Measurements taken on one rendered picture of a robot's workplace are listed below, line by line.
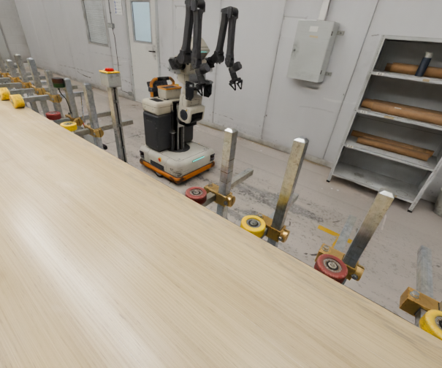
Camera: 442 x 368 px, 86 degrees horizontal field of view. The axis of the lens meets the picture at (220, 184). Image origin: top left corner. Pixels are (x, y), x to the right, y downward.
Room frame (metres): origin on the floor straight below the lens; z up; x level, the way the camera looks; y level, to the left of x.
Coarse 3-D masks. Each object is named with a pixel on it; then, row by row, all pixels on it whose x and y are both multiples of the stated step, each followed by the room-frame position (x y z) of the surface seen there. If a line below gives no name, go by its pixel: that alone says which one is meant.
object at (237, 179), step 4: (248, 168) 1.07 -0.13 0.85; (240, 172) 1.01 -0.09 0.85; (244, 172) 1.02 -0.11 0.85; (248, 172) 1.02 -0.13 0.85; (252, 172) 1.05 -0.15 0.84; (236, 176) 0.97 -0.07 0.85; (240, 176) 0.98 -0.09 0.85; (244, 176) 0.99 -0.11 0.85; (248, 176) 1.03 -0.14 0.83; (232, 180) 0.93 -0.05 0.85; (236, 180) 0.93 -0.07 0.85; (240, 180) 0.96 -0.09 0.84; (232, 184) 0.91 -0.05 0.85; (236, 184) 0.93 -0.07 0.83; (208, 196) 0.78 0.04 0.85; (212, 196) 0.79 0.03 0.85; (208, 200) 0.77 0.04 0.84; (212, 200) 0.79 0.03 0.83; (204, 204) 0.75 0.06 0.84
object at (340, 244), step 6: (348, 216) 0.78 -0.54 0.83; (354, 216) 0.78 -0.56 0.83; (348, 222) 0.74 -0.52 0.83; (354, 222) 0.74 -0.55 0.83; (348, 228) 0.70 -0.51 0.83; (342, 234) 0.66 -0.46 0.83; (348, 234) 0.66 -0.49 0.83; (342, 240) 0.63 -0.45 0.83; (336, 246) 0.60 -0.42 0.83; (342, 246) 0.60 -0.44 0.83; (342, 252) 0.57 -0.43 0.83
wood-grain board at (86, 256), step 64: (0, 128) 1.14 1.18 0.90; (0, 192) 0.62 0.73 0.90; (64, 192) 0.65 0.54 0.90; (128, 192) 0.69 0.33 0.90; (0, 256) 0.37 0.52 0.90; (64, 256) 0.39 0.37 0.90; (128, 256) 0.41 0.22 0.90; (192, 256) 0.43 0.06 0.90; (256, 256) 0.45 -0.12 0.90; (0, 320) 0.23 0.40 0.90; (64, 320) 0.24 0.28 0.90; (128, 320) 0.25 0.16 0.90; (192, 320) 0.26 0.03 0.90; (256, 320) 0.28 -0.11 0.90; (320, 320) 0.29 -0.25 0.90; (384, 320) 0.31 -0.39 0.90
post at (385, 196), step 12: (384, 192) 0.52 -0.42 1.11; (372, 204) 0.53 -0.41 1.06; (384, 204) 0.51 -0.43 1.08; (372, 216) 0.52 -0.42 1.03; (360, 228) 0.52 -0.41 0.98; (372, 228) 0.51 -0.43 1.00; (360, 240) 0.51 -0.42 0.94; (348, 252) 0.52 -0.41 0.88; (360, 252) 0.51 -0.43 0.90; (348, 264) 0.51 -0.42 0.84
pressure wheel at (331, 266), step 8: (320, 256) 0.47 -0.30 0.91; (328, 256) 0.47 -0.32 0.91; (320, 264) 0.44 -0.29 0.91; (328, 264) 0.44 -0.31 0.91; (336, 264) 0.45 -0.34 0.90; (344, 264) 0.45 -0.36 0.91; (328, 272) 0.42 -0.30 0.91; (336, 272) 0.42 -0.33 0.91; (344, 272) 0.42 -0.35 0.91; (336, 280) 0.40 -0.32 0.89
